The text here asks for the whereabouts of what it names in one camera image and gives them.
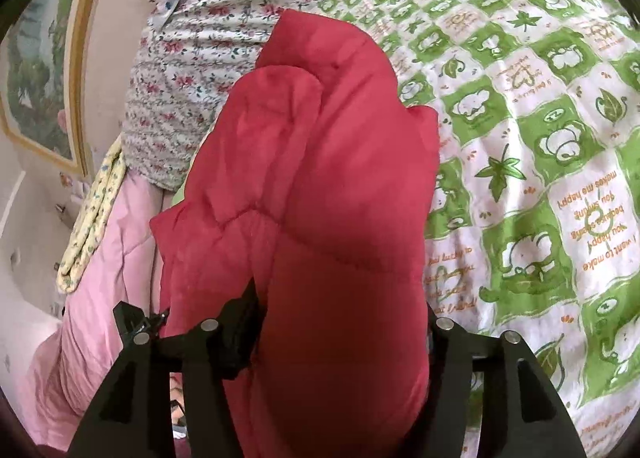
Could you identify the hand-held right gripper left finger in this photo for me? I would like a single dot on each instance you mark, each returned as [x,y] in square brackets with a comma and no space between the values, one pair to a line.
[235,333]

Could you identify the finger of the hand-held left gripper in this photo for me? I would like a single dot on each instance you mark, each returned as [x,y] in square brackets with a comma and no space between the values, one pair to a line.
[127,320]

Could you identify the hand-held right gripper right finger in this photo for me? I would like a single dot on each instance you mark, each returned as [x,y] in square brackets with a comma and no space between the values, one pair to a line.
[445,338]

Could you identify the red quilted jacket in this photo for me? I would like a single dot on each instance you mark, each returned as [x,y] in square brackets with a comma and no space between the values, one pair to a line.
[320,238]

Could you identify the pink quilt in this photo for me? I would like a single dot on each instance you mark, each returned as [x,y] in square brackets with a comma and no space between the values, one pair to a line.
[100,313]

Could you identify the yellow floral blanket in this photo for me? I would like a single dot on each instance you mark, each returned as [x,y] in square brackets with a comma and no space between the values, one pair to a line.
[92,218]

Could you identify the green printed bedsheet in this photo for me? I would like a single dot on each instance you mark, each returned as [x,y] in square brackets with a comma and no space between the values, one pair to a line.
[540,137]

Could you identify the floral pink pillow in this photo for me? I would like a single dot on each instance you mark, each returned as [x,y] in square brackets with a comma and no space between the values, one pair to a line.
[200,62]

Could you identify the framed wall picture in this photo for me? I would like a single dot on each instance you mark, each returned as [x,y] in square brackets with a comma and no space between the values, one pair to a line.
[35,67]

